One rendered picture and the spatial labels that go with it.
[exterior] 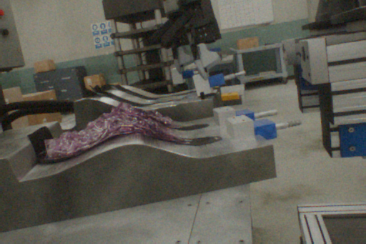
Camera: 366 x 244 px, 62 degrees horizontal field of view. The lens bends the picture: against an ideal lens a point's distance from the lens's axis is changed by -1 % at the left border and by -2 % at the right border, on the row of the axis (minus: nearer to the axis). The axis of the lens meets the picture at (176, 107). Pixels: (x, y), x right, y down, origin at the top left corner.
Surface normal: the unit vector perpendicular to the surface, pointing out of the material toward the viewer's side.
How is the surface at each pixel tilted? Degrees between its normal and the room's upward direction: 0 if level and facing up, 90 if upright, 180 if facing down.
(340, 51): 90
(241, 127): 90
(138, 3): 90
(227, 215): 0
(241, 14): 90
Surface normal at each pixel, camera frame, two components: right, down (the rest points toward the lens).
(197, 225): -0.17, -0.97
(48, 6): -0.18, 0.20
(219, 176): 0.09, 0.15
